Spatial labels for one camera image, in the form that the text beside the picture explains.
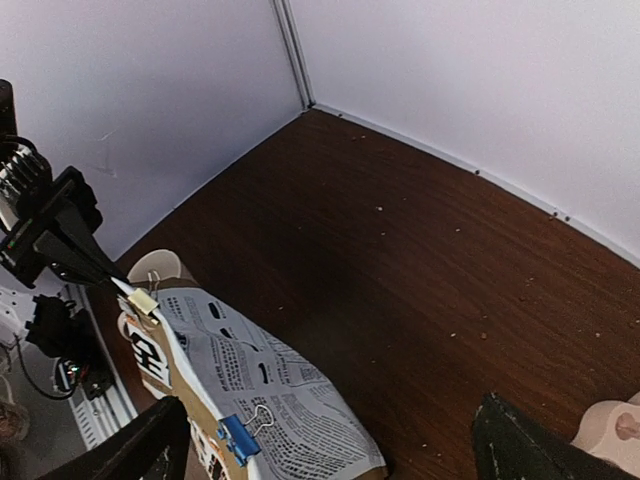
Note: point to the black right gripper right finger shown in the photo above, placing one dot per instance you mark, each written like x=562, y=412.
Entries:
x=508, y=444

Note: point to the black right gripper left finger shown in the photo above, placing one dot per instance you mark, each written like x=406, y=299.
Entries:
x=157, y=441

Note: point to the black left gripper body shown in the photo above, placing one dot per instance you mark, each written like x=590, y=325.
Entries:
x=35, y=200

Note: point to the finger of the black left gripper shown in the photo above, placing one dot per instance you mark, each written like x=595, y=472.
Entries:
x=71, y=252

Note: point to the blue binder clip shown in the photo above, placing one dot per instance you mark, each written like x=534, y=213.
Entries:
x=241, y=436

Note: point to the yellow binder clip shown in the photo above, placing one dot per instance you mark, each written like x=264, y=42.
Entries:
x=146, y=286

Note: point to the dog food bag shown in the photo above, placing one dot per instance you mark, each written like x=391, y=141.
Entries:
x=219, y=363

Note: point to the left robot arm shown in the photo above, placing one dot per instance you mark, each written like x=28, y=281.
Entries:
x=17, y=154

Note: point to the pink double pet bowl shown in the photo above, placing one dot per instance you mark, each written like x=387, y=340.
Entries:
x=609, y=430

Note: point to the cream ceramic mug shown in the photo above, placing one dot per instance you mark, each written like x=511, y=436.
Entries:
x=158, y=264

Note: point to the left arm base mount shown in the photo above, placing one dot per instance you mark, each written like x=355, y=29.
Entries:
x=62, y=332

